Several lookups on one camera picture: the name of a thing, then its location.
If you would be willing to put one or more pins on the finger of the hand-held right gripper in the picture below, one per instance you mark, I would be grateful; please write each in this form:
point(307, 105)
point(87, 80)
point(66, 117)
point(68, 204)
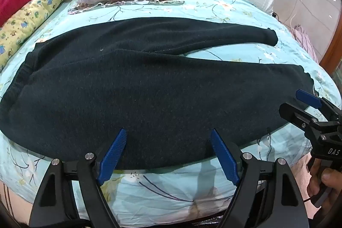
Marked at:
point(308, 98)
point(296, 114)

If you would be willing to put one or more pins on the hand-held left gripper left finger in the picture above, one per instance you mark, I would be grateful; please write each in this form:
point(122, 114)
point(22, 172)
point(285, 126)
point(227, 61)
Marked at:
point(113, 156)

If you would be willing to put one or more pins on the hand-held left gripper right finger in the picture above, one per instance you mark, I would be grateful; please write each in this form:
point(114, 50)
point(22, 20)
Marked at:
point(224, 156)

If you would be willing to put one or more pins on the dark knit pants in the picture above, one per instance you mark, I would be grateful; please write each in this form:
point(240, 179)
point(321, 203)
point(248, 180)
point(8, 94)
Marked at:
point(133, 99)

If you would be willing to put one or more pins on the person's right hand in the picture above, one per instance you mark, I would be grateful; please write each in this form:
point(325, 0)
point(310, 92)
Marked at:
point(332, 181)

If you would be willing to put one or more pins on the pink cloth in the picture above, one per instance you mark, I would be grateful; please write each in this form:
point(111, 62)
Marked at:
point(304, 41)

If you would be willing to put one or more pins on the light blue floral bedsheet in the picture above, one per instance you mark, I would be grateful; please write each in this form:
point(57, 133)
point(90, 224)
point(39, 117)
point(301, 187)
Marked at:
point(165, 190)

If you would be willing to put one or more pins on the yellow printed pillow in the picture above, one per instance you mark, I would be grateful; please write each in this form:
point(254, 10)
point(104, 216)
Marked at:
point(29, 19)

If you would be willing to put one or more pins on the brown wooden frame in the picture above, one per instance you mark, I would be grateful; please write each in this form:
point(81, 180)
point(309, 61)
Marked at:
point(332, 54)

